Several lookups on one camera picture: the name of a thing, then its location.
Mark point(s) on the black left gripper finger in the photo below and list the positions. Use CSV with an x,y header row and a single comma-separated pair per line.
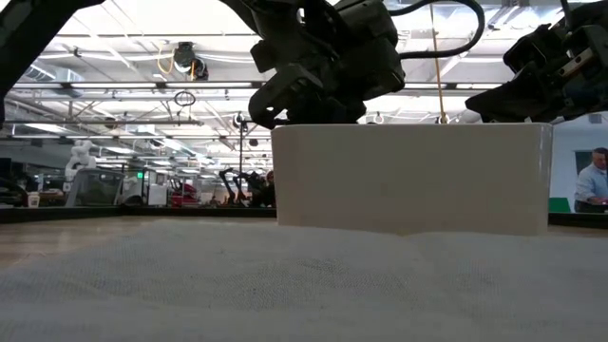
x,y
285,100
339,111

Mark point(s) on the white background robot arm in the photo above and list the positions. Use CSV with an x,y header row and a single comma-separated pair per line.
x,y
78,154

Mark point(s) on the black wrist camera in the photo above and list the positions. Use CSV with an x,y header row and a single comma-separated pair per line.
x,y
534,47
375,52

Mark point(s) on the black boom stand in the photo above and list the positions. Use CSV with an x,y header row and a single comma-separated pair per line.
x,y
241,152

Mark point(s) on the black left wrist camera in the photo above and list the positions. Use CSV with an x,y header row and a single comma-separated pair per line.
x,y
375,52

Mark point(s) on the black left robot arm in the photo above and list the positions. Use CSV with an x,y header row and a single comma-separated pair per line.
x,y
28,43

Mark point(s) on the white cabinet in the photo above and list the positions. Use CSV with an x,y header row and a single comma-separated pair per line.
x,y
157,190

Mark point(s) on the gray cart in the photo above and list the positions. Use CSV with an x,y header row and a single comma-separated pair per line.
x,y
95,187

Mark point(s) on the black table side rail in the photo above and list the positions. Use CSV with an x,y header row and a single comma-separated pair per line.
x,y
28,214

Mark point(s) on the black background robot arm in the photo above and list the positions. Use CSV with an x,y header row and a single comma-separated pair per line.
x,y
256,187

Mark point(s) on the white cup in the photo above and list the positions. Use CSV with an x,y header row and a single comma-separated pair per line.
x,y
33,200

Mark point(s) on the white plastic container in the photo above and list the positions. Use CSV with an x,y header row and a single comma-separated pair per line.
x,y
413,180

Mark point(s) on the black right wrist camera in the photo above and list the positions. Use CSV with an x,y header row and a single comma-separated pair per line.
x,y
534,47

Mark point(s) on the red machine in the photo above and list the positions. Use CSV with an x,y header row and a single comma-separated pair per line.
x,y
185,195

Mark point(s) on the person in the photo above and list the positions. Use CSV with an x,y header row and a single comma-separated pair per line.
x,y
591,183

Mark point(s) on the green board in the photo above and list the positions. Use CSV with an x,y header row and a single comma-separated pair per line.
x,y
559,205

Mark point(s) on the white mesh cloth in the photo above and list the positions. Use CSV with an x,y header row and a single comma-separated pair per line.
x,y
304,294

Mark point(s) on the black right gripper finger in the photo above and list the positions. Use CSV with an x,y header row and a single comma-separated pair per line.
x,y
508,100

